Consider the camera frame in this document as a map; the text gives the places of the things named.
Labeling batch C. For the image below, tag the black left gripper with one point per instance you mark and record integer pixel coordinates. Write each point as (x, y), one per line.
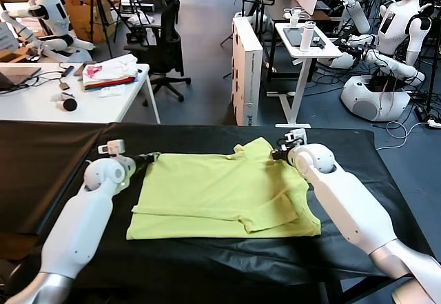
(139, 162)

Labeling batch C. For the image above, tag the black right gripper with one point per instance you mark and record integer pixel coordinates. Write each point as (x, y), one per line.
(280, 155)

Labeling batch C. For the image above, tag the yellow-green t-shirt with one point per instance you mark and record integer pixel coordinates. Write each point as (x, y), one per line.
(213, 197)

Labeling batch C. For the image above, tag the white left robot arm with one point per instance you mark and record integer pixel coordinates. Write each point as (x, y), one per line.
(79, 221)

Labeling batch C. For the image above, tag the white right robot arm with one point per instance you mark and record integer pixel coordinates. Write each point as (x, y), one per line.
(344, 197)

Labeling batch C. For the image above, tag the stack of folded clothes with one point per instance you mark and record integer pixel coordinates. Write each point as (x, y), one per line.
(110, 70)

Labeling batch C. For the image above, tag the clear plastic bag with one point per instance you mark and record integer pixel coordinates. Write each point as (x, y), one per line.
(111, 91)

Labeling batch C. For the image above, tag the white standing desk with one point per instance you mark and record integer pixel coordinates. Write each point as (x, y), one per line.
(300, 76)

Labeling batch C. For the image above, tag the black round speaker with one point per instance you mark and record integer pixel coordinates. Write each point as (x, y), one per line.
(69, 105)

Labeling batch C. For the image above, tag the tall white cardboard box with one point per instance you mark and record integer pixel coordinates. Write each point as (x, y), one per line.
(246, 62)

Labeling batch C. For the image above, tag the small square grey device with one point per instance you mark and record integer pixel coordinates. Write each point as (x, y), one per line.
(64, 85)

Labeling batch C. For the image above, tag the black office chair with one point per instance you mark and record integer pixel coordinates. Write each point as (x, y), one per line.
(169, 42)

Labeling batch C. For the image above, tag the black vinyl table cover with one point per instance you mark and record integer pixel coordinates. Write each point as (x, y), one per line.
(241, 266)
(34, 166)

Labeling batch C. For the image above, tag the dark tablet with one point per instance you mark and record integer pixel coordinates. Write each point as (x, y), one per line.
(294, 37)

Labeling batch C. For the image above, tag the black handheld device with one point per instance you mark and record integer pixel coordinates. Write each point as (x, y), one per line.
(319, 43)

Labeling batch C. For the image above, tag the white insulated bottle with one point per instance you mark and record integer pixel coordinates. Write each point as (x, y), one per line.
(307, 38)

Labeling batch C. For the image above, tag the black usb hub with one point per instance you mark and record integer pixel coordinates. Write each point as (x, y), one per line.
(68, 71)

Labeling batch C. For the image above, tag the white office desk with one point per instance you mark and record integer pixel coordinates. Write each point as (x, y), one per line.
(34, 109)

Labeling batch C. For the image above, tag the white vr controllers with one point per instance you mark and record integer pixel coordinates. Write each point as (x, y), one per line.
(295, 15)

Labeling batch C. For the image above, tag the dark wooden table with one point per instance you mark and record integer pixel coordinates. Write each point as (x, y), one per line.
(320, 13)

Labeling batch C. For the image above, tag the brown cardboard box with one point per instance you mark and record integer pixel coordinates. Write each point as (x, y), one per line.
(81, 20)

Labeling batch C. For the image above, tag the white power strip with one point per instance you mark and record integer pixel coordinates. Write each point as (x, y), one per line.
(435, 123)

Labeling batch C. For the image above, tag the grey laptop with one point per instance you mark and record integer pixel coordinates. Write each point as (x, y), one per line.
(17, 76)

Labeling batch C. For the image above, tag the white humanoid robot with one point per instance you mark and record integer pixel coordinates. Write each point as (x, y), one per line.
(394, 31)
(55, 13)
(360, 13)

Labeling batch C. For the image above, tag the black stand pole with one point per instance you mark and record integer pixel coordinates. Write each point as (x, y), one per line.
(433, 59)

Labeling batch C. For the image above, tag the white paper sign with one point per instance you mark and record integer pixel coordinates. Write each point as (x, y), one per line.
(8, 38)

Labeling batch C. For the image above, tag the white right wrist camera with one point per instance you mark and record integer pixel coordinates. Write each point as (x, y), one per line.
(296, 136)

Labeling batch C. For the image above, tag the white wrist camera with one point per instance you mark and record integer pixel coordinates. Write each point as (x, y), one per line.
(112, 146)
(296, 136)

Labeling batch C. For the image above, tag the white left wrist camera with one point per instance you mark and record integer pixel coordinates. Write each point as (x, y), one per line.
(112, 146)

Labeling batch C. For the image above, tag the black camera tripod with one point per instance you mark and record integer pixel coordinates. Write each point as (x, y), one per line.
(136, 7)
(96, 7)

